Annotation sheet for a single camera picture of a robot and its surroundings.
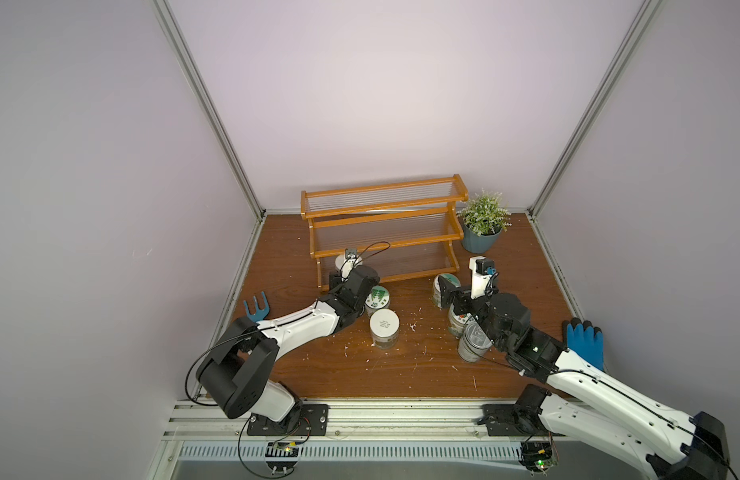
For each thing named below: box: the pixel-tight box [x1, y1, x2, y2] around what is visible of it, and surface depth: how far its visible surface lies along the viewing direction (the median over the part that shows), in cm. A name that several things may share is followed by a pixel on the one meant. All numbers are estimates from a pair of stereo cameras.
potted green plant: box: [456, 188, 512, 254], surface depth 99 cm
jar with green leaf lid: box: [364, 285, 391, 316], surface depth 87 cm
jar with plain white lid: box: [369, 308, 401, 350], surface depth 82 cm
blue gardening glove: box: [562, 317, 605, 370], surface depth 87 cm
